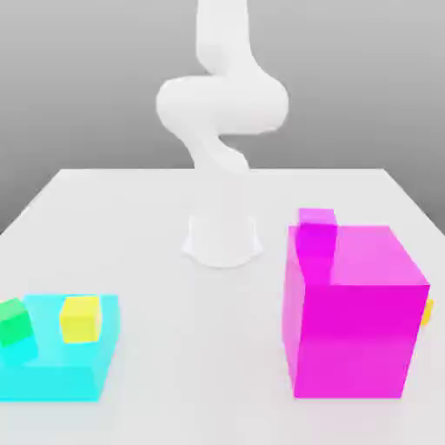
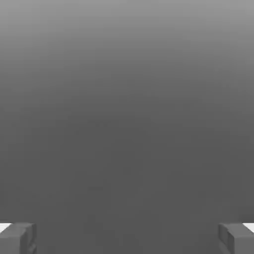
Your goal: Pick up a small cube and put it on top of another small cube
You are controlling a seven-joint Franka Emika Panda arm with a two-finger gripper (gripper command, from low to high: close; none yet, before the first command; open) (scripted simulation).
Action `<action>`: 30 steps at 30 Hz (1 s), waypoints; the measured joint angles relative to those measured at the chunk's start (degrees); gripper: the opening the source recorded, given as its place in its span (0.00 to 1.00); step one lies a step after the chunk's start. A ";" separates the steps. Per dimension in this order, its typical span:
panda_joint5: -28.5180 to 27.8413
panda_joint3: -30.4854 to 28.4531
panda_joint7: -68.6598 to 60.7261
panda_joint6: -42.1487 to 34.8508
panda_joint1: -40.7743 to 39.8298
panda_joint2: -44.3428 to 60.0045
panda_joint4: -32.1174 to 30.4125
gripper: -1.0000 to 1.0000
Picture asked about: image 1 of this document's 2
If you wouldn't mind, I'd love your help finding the large magenta box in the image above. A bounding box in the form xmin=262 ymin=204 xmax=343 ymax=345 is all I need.
xmin=282 ymin=224 xmax=431 ymax=400

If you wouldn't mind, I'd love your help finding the small magenta cube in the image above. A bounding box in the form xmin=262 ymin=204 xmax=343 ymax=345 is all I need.
xmin=295 ymin=207 xmax=339 ymax=287

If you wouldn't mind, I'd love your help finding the large cyan box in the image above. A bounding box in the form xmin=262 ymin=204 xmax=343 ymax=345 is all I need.
xmin=0 ymin=294 xmax=122 ymax=403

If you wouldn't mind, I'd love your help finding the small green cube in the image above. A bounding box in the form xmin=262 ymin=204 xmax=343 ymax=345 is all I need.
xmin=0 ymin=297 xmax=34 ymax=349

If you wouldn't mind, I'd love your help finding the small yellow cube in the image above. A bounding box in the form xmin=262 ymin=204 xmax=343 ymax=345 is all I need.
xmin=59 ymin=295 xmax=103 ymax=344
xmin=420 ymin=297 xmax=435 ymax=327

